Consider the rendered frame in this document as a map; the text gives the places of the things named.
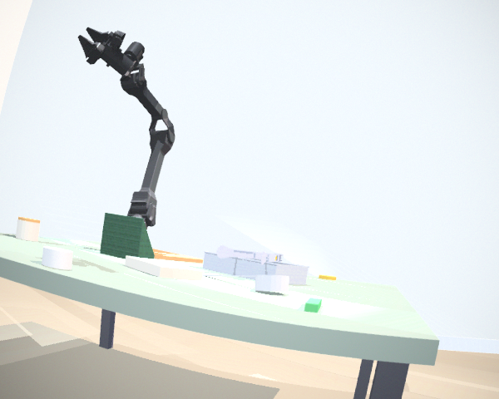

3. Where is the white short cylinder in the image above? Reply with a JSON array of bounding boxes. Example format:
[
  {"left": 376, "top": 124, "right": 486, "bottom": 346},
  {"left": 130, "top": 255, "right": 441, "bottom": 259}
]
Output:
[{"left": 42, "top": 246, "right": 73, "bottom": 269}]

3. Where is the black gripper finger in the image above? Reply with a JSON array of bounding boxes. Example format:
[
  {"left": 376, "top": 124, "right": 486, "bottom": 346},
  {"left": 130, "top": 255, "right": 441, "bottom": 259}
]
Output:
[
  {"left": 86, "top": 27, "right": 109, "bottom": 43},
  {"left": 78, "top": 35, "right": 99, "bottom": 58}
]

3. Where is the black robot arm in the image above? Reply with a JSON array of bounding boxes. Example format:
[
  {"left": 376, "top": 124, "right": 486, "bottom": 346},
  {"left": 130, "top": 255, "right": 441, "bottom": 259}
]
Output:
[{"left": 106, "top": 30, "right": 175, "bottom": 230}]

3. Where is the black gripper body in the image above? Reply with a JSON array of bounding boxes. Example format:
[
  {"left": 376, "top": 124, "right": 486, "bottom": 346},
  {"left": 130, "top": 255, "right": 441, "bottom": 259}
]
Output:
[{"left": 86, "top": 32, "right": 124, "bottom": 67}]

